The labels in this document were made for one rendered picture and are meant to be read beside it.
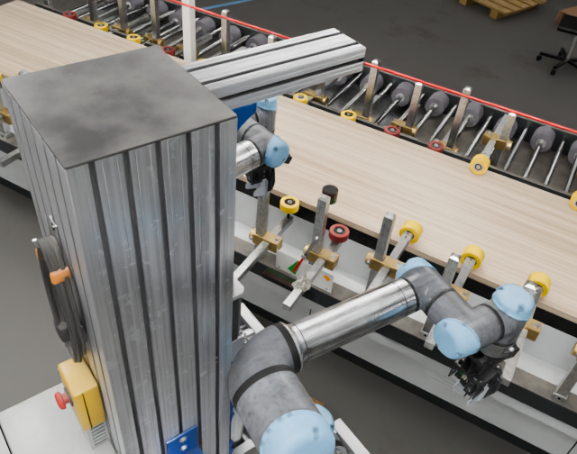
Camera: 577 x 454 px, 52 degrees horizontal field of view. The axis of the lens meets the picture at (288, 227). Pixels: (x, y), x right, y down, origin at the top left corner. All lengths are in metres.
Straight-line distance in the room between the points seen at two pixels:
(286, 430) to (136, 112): 0.52
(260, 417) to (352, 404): 1.99
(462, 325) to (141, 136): 0.66
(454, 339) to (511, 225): 1.56
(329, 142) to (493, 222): 0.84
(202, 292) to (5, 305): 2.46
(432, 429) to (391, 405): 0.21
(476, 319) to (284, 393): 0.39
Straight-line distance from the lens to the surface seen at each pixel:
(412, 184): 2.70
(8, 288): 3.51
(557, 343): 2.50
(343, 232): 2.36
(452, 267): 2.08
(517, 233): 2.62
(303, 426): 0.95
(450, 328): 1.13
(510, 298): 1.19
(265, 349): 1.03
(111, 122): 0.84
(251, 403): 0.99
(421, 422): 2.98
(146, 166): 0.81
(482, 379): 1.33
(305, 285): 2.19
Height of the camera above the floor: 2.47
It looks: 42 degrees down
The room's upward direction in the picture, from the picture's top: 6 degrees clockwise
